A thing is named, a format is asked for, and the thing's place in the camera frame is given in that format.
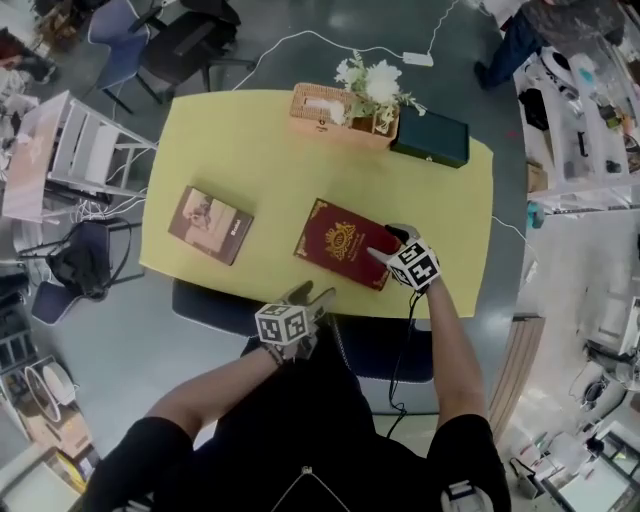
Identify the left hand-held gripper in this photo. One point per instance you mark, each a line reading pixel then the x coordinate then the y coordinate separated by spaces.
pixel 280 325

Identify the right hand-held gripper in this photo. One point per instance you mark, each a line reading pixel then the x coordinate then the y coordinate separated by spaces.
pixel 415 265

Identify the red gold-ornament book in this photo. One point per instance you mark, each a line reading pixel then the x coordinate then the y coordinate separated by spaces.
pixel 340 240

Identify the brown photo-cover book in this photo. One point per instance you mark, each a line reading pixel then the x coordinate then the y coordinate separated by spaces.
pixel 210 225

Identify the person's left forearm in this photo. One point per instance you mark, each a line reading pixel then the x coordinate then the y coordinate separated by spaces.
pixel 210 395

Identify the person's right forearm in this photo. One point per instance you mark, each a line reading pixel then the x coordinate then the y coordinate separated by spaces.
pixel 452 360

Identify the dark green box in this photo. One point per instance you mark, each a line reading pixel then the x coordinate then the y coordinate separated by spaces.
pixel 432 137

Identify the person's black shirt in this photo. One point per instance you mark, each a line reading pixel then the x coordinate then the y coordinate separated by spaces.
pixel 300 425

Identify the small teal device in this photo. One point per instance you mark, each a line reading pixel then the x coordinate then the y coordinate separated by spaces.
pixel 536 216

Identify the wicker tissue basket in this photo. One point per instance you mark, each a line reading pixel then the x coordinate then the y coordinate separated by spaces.
pixel 315 120

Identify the small cardboard box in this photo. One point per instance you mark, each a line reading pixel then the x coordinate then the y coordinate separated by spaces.
pixel 537 176

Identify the white flower bouquet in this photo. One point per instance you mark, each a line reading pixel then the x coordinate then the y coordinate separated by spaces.
pixel 382 82

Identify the yellow tablecloth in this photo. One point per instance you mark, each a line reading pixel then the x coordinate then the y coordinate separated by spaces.
pixel 225 150

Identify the wooden slatted board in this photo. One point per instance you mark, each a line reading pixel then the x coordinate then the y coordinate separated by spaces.
pixel 520 370

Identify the white power strip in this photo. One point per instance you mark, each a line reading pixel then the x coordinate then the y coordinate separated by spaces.
pixel 418 58

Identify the white shelving unit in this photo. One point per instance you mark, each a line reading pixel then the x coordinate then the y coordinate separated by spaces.
pixel 565 165

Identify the black bag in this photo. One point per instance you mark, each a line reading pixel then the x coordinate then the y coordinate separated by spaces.
pixel 80 260

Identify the white folding chair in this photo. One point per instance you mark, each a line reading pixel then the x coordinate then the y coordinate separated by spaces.
pixel 90 145

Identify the white tote bag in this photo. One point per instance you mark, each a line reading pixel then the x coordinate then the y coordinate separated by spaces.
pixel 530 485

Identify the black office chair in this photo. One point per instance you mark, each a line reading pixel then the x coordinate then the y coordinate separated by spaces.
pixel 185 45

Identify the pink table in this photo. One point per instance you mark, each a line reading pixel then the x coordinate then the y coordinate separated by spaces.
pixel 35 155

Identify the blue plastic chair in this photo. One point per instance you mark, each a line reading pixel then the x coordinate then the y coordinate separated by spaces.
pixel 117 45

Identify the navy metal-frame chair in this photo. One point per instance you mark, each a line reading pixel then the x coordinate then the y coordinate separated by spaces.
pixel 50 305

